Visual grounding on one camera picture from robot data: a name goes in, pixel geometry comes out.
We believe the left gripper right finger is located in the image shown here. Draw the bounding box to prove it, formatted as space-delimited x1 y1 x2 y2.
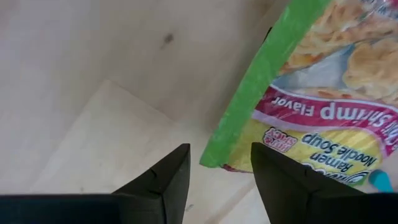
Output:
250 141 365 224

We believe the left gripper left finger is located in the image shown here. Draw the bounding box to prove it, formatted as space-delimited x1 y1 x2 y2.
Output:
111 142 192 224

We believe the lime shrimp ramen packet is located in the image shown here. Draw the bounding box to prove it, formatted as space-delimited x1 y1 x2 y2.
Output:
199 0 398 189

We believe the teal silicone spatula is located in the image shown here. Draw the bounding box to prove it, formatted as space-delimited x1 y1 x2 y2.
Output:
368 169 395 194

